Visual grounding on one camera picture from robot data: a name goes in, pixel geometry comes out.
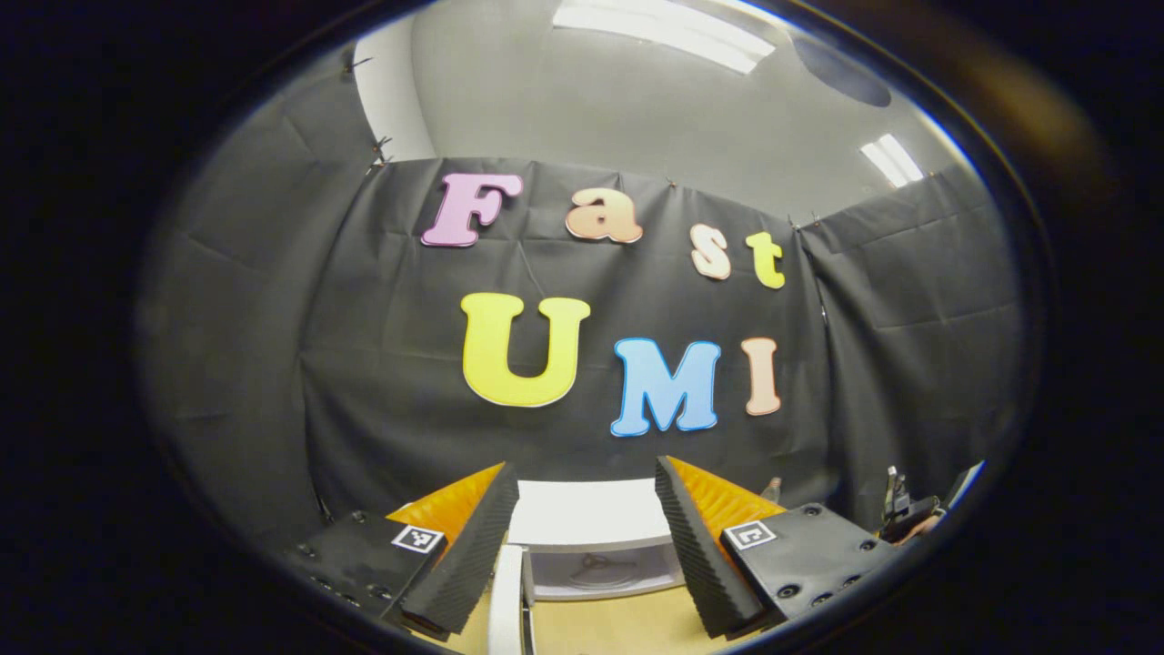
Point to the small ceiling light panel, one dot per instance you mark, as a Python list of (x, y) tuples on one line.
[(891, 160)]

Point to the black backdrop cloth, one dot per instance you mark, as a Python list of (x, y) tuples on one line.
[(382, 364)]

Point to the white microwave oven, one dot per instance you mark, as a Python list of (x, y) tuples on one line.
[(591, 514)]

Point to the clear bottle with red label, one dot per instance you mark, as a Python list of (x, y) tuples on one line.
[(772, 491)]

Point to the long ceiling light panel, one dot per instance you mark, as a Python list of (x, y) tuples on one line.
[(664, 32)]

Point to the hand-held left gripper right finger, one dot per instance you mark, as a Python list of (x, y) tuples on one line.
[(696, 555)]

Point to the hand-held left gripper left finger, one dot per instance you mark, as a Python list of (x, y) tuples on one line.
[(475, 550)]

